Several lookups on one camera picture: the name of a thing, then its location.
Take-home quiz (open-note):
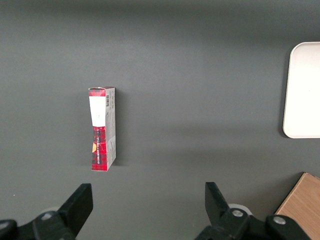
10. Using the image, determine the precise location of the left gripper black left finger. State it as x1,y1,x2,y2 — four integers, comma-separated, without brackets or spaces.
0,183,94,240

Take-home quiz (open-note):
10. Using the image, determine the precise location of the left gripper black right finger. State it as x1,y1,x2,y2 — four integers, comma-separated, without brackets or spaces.
193,181,313,240

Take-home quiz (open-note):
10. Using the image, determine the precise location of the beige rectangular tray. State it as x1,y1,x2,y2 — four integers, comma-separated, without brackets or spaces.
282,41,320,139

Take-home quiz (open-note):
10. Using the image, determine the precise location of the red and grey carton box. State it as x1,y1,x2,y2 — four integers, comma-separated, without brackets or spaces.
87,86,117,173

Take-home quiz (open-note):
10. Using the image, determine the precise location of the wooden drawer cabinet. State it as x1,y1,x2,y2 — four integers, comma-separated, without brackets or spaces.
274,171,320,240

